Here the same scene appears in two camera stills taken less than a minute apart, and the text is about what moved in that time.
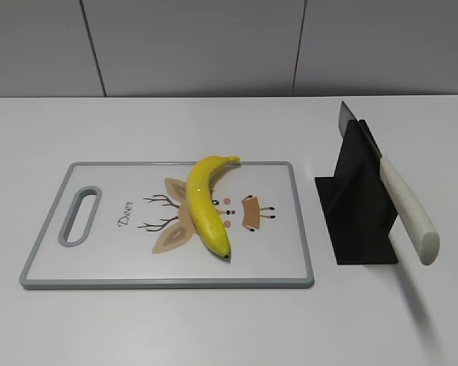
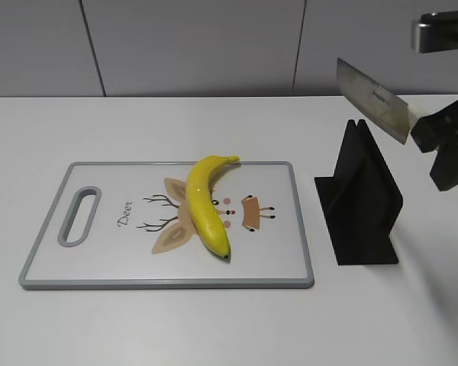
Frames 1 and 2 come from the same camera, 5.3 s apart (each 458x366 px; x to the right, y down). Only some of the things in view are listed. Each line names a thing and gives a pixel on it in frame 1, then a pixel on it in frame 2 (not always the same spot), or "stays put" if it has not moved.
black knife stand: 356,203 stays put
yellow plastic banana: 201,206 stays put
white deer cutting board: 143,235 stays put
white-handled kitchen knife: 422,236 to 375,104
